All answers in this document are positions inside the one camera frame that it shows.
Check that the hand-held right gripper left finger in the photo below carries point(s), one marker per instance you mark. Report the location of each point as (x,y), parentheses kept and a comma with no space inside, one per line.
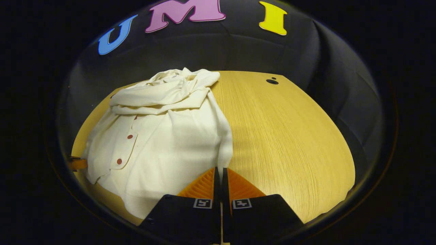
(190,217)

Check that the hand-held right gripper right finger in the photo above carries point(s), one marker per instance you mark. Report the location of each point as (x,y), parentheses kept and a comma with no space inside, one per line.
(259,217)

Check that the cream button shirt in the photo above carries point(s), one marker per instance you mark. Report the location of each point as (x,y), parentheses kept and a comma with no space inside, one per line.
(170,146)

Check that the black backdrop cloth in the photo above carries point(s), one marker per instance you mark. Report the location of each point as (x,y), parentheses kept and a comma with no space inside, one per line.
(259,47)

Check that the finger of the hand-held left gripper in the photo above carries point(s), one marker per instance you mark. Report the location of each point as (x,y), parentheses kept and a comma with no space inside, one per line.
(78,164)

